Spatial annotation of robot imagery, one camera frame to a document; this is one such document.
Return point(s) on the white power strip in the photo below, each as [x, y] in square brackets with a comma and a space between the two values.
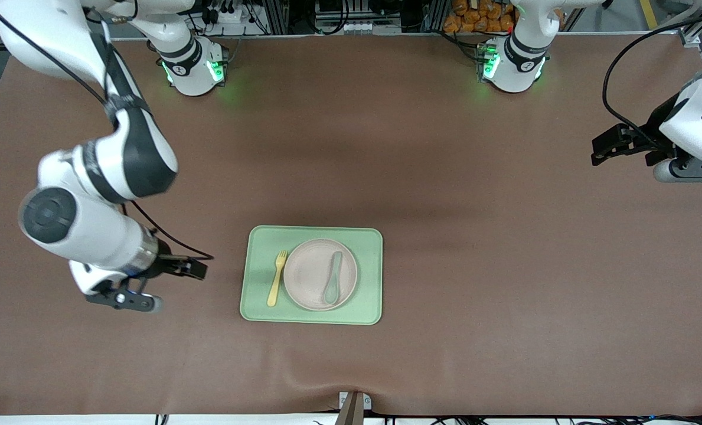
[228, 15]

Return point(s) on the yellow plastic fork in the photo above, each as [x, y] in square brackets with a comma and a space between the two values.
[277, 280]

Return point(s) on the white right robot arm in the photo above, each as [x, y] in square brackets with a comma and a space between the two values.
[120, 153]

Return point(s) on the white connector block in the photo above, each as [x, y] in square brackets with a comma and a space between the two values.
[348, 27]

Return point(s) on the aluminium frame post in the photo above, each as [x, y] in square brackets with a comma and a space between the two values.
[696, 35]

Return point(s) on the metal table clamp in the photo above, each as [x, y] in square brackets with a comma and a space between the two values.
[353, 407]

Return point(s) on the light green plastic spoon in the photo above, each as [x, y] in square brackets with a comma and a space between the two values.
[333, 283]

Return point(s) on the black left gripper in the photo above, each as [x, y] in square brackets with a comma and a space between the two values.
[658, 131]

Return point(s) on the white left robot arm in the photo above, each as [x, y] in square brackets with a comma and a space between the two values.
[522, 65]

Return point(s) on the brown table cover mat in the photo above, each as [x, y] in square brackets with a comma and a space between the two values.
[386, 147]

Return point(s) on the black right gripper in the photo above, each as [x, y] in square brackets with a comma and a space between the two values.
[166, 263]

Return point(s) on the orange packet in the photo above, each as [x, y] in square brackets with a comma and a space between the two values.
[454, 23]
[492, 20]
[458, 7]

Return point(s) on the light green rectangular tray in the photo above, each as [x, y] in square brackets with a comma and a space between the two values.
[368, 265]

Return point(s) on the round beige plate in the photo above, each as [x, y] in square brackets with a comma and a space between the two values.
[306, 277]

